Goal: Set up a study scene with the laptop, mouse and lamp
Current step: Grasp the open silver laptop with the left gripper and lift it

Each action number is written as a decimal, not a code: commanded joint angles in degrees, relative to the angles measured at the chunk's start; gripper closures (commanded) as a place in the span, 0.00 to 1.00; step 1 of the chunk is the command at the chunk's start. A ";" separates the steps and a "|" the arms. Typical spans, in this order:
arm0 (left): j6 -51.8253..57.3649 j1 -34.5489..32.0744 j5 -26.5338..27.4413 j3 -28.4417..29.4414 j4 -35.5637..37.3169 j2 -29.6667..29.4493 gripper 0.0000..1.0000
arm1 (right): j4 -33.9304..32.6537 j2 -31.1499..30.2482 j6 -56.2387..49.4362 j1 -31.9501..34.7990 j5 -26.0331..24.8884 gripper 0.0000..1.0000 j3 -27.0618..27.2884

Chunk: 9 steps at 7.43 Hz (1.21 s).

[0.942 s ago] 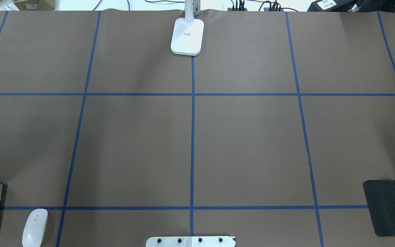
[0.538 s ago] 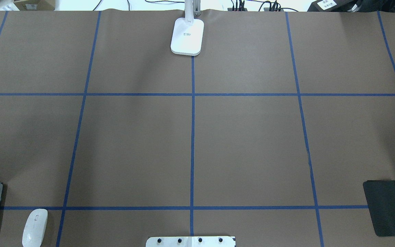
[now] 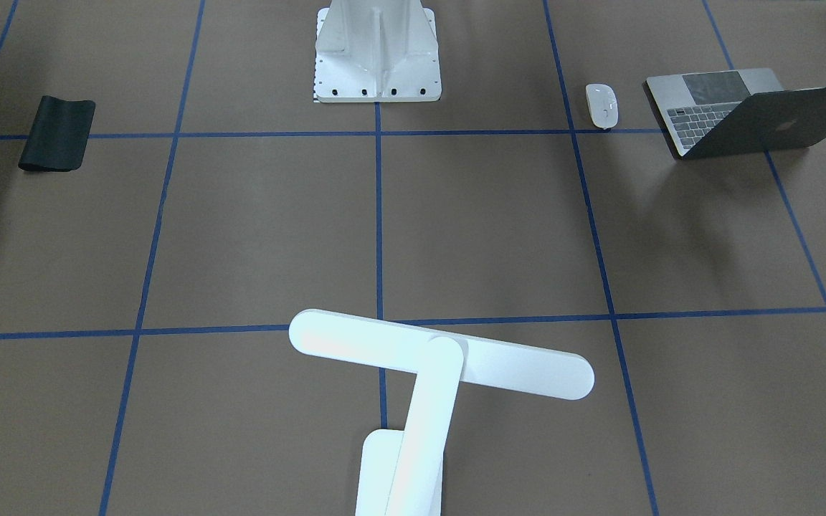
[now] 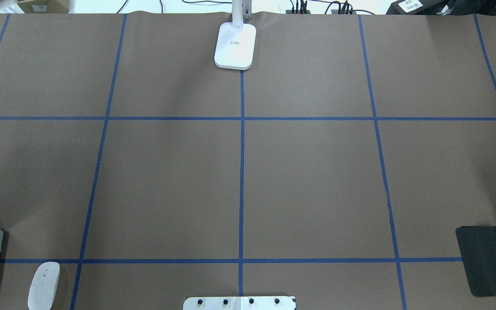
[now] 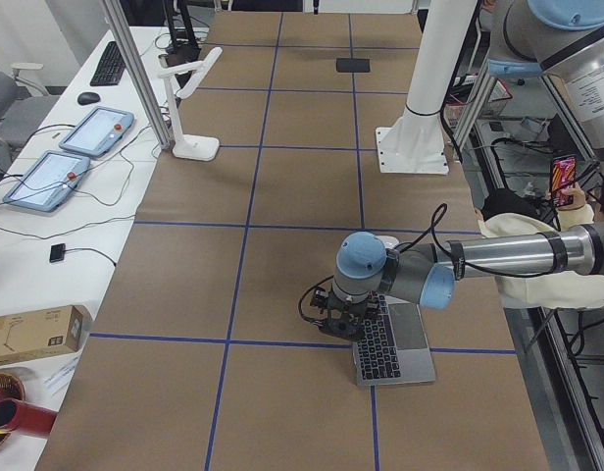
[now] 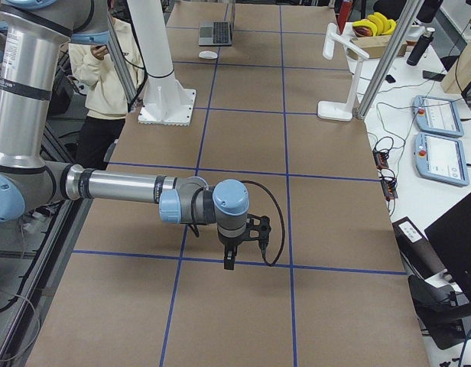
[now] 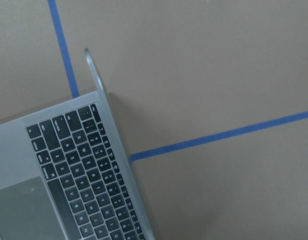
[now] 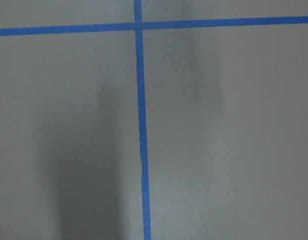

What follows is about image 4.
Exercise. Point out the white computer mouse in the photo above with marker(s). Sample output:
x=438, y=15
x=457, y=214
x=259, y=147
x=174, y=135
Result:
x=43, y=287

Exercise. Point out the black mouse pad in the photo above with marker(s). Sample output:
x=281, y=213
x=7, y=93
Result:
x=477, y=246

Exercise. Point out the white desk lamp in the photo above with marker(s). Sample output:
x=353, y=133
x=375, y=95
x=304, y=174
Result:
x=236, y=39

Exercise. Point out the black box with label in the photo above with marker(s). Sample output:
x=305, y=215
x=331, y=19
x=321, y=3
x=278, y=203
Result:
x=420, y=7

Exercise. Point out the cardboard box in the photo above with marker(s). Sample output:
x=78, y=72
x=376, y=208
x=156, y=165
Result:
x=44, y=6

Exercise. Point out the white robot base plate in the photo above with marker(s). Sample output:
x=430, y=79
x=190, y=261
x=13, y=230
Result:
x=240, y=303

